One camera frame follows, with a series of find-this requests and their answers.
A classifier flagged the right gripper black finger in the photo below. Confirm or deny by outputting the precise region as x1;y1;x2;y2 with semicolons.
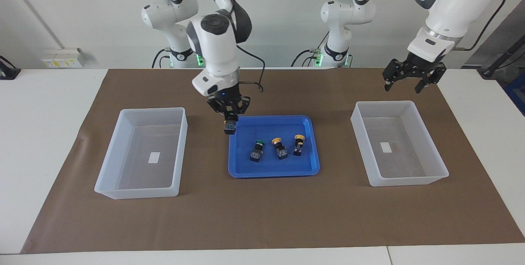
231;96;251;123
207;98;230;123

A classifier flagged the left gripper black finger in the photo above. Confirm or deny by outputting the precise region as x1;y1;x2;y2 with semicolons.
415;65;447;93
383;59;404;92

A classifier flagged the yellow push button switch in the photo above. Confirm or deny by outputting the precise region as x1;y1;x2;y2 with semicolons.
272;137;288;160
293;134;306;157

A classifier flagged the black tripod pole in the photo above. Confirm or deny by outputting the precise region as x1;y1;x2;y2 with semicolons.
480;33;525;79

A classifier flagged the blue plastic tray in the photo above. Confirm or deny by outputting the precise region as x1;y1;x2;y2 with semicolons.
228;114;320;178

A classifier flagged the blue storage bin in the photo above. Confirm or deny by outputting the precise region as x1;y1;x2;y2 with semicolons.
504;72;525;117

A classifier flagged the translucent white plastic box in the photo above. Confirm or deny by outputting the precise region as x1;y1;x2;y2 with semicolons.
94;107;188;200
350;100;450;187

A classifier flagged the brown paper table mat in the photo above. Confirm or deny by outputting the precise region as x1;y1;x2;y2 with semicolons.
21;68;525;254

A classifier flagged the black desk stand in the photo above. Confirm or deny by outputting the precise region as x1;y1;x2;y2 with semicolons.
0;55;22;80

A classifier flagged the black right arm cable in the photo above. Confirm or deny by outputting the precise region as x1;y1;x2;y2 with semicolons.
133;0;266;93

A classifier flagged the black base cable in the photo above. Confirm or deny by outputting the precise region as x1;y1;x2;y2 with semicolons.
151;47;173;69
290;31;331;68

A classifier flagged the white wall socket box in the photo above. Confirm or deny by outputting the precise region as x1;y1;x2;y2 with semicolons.
41;48;87;69

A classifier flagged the white wall cable conduit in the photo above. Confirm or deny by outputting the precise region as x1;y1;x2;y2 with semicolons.
2;0;66;50

